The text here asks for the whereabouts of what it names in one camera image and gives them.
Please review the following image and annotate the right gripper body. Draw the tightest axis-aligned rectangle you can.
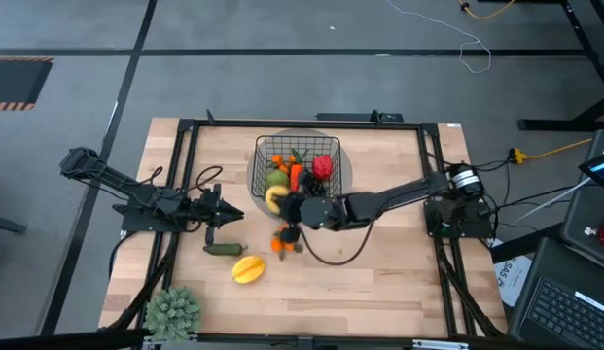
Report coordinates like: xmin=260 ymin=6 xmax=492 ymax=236
xmin=296 ymin=192 xmax=349 ymax=233

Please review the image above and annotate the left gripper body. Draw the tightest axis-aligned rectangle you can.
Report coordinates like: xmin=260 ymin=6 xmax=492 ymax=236
xmin=187 ymin=183 xmax=231 ymax=229

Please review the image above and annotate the orange carrot with green leaves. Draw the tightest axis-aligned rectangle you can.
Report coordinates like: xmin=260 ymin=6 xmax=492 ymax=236
xmin=287 ymin=147 xmax=311 ymax=194

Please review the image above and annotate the black grape bunch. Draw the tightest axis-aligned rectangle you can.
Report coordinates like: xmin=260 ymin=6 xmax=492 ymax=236
xmin=300 ymin=169 xmax=328 ymax=197

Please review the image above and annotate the green pear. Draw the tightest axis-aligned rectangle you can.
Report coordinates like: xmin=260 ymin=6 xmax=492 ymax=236
xmin=265 ymin=168 xmax=291 ymax=191

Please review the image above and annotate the tangerine cluster with leaves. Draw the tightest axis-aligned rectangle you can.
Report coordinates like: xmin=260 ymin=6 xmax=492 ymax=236
xmin=270 ymin=154 xmax=292 ymax=175
xmin=269 ymin=223 xmax=305 ymax=263

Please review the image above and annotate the red bell pepper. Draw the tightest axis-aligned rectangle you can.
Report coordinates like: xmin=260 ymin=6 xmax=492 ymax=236
xmin=311 ymin=154 xmax=335 ymax=182

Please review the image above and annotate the yellow starfruit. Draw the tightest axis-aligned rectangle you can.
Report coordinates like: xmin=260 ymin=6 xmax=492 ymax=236
xmin=231 ymin=255 xmax=267 ymax=286

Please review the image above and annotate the dark green cucumber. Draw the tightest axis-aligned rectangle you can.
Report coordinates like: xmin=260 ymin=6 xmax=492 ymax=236
xmin=202 ymin=242 xmax=249 ymax=258

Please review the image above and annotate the grey round mat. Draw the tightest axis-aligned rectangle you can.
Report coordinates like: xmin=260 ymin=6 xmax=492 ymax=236
xmin=245 ymin=127 xmax=354 ymax=227

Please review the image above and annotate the green fuzzy plant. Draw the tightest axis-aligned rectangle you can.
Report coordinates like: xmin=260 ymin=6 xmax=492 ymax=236
xmin=142 ymin=285 xmax=203 ymax=343

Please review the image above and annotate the white printed paper sheet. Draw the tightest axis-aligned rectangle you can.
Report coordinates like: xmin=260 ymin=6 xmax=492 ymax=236
xmin=492 ymin=237 xmax=534 ymax=308

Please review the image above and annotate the black mat with hazard stripes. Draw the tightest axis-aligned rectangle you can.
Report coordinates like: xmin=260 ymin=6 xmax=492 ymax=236
xmin=0 ymin=54 xmax=55 ymax=113

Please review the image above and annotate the black laptop with keyboard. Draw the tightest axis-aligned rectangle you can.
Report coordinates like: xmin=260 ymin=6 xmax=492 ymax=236
xmin=506 ymin=236 xmax=604 ymax=350

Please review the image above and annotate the dark grey closed laptop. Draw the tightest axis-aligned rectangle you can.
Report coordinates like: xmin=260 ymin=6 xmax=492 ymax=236
xmin=558 ymin=128 xmax=604 ymax=272

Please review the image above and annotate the tablet with blue screen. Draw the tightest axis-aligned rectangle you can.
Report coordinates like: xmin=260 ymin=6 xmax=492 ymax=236
xmin=577 ymin=149 xmax=604 ymax=192

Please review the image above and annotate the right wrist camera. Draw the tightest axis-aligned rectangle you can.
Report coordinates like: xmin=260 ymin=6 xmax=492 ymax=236
xmin=278 ymin=224 xmax=303 ymax=245

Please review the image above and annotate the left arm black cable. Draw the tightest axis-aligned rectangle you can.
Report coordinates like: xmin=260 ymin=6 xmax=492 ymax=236
xmin=146 ymin=164 xmax=223 ymax=194

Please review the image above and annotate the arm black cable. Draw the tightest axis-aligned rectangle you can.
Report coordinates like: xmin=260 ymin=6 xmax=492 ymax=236
xmin=146 ymin=164 xmax=223 ymax=194
xmin=298 ymin=220 xmax=376 ymax=267

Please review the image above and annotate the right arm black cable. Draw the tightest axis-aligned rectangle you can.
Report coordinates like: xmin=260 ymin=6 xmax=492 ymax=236
xmin=298 ymin=220 xmax=376 ymax=267

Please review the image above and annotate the black wire basket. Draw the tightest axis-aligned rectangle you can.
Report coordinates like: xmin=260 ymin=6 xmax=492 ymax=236
xmin=250 ymin=134 xmax=344 ymax=203

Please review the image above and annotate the black aluminium table frame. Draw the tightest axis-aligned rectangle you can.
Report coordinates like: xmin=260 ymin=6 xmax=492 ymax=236
xmin=99 ymin=109 xmax=508 ymax=350

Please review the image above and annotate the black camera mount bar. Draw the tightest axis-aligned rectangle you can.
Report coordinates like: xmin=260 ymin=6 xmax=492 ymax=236
xmin=315 ymin=109 xmax=406 ymax=123

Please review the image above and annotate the black power cable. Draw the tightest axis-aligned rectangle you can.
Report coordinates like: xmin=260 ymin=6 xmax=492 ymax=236
xmin=493 ymin=183 xmax=583 ymax=211

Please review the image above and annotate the white floor cable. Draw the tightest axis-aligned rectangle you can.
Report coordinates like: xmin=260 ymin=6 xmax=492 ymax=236
xmin=385 ymin=0 xmax=493 ymax=75

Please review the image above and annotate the yellow extension cable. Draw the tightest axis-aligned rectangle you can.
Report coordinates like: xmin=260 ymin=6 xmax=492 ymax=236
xmin=508 ymin=137 xmax=595 ymax=165

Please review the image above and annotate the yellow floor cable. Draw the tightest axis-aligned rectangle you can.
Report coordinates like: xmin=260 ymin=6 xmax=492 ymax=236
xmin=457 ymin=0 xmax=517 ymax=21

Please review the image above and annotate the black table leg frame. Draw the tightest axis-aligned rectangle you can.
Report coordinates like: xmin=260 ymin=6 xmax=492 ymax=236
xmin=517 ymin=0 xmax=604 ymax=133

